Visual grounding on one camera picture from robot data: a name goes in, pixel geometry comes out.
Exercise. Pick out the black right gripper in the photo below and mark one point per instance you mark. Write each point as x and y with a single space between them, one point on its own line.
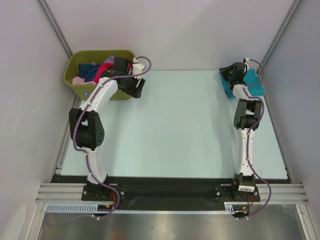
225 70

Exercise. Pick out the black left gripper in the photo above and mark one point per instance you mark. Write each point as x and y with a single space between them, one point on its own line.
134 91

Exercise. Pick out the teal t shirt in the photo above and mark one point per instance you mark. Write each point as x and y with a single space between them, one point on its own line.
251 79

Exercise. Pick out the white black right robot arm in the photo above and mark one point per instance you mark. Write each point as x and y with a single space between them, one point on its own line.
248 115

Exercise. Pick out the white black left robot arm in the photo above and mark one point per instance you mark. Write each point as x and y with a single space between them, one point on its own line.
86 128

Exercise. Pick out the lavender t shirt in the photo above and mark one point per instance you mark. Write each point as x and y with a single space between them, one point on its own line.
110 59

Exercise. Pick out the magenta t shirt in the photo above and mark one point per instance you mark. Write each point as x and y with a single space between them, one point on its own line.
103 67

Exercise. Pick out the navy blue t shirt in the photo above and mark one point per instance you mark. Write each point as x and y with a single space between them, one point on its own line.
87 71

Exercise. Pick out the olive green plastic tub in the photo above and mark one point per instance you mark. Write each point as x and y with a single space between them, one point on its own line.
97 56

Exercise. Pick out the light pink t shirt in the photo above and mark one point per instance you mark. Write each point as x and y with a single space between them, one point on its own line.
81 81

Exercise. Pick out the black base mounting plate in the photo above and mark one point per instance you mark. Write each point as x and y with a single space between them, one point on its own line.
163 194

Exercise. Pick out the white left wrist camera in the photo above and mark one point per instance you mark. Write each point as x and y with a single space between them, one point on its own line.
137 67

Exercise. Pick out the aluminium frame rail front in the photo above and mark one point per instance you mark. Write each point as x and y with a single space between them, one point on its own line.
72 193

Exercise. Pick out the light blue slotted cable duct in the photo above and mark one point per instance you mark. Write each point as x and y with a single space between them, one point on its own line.
82 208

